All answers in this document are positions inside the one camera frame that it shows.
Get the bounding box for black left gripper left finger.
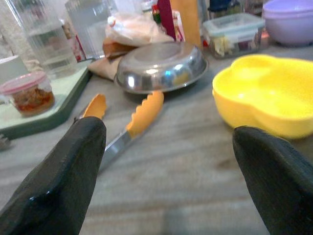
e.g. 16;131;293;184
0;116;107;235

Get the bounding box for white cup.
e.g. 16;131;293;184
0;55;29;84

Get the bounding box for pale green tray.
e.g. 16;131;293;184
0;58;93;140

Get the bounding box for orange tipped steel tongs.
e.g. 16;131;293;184
74;90;165;172

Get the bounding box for red white snack packet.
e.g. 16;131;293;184
62;22;87;62

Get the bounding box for lilac plastic bowl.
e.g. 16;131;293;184
262;0;313;47

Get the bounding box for clear ribbed plastic bottle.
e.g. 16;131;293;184
65;0;118;59

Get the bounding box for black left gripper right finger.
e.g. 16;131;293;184
232;125;313;235

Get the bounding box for yellow flower shaped bowl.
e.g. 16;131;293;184
212;54;313;140

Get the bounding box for plastic bag of bread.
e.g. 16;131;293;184
87;12;174;80

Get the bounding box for glass container with clip lid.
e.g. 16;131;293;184
202;13;266;59

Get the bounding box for small jar with pink lid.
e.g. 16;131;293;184
0;70;56;118

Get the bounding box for round stainless steel plate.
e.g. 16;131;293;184
114;42;209;94

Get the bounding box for ribbed glass pitcher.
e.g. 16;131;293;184
4;0;79;79

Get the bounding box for orange sauce squeeze bottle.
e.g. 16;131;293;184
170;0;202;49

